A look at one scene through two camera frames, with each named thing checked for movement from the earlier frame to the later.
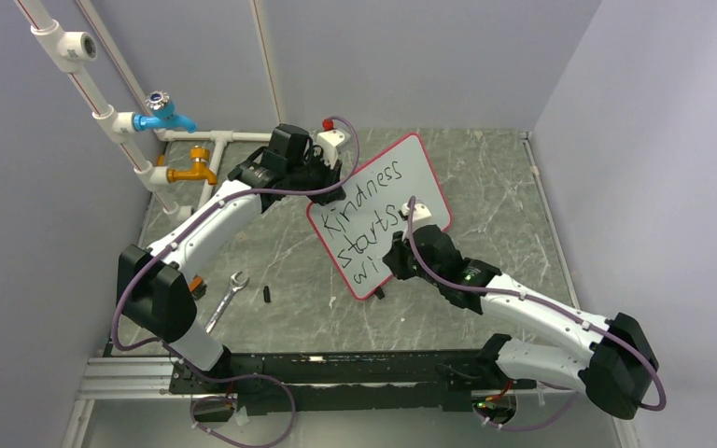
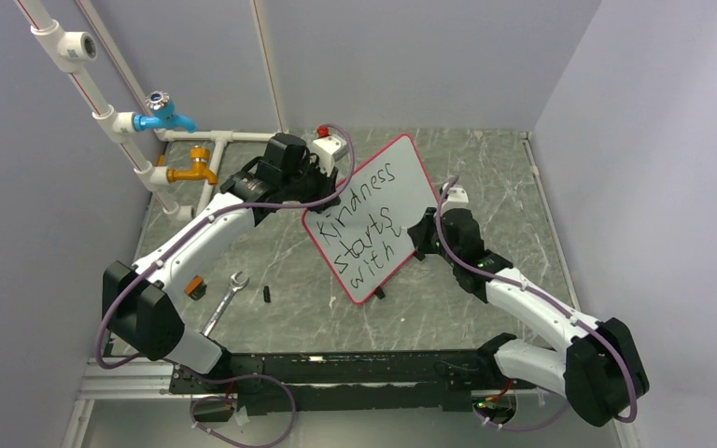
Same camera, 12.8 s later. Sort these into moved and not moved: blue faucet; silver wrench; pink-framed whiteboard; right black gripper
Moved: right black gripper
Not moved: silver wrench; pink-framed whiteboard; blue faucet
